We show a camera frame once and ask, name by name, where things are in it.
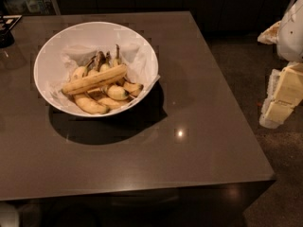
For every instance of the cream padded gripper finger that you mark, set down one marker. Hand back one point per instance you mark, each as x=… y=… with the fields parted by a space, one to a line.
x=284 y=93

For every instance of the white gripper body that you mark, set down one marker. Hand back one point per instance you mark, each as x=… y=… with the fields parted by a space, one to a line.
x=292 y=32

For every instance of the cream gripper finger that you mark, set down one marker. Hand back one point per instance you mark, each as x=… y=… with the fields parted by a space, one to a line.
x=270 y=35

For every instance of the long yellow top banana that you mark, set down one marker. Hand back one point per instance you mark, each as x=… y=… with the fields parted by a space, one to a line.
x=82 y=85

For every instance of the white paper bowl liner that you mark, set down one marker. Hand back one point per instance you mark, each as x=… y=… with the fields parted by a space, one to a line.
x=141 y=65

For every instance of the yellow banana right dark tip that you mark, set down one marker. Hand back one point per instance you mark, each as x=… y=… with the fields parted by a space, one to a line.
x=134 y=89

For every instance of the short yellow banana centre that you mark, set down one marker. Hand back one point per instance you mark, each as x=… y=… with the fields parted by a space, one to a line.
x=115 y=92

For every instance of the yellow banana front middle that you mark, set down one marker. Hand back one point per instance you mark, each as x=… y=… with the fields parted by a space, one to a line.
x=102 y=98

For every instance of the white round bowl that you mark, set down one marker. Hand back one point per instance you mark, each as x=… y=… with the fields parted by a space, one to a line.
x=48 y=64

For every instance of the yellow banana rear left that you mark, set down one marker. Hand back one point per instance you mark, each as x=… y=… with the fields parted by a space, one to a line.
x=82 y=71

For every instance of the yellow banana front left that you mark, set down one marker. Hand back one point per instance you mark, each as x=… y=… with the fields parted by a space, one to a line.
x=89 y=105

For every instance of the shelf with bottles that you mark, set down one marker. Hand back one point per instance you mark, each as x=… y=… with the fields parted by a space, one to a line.
x=30 y=7

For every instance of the black object left edge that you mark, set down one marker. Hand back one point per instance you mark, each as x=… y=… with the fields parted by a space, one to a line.
x=7 y=22

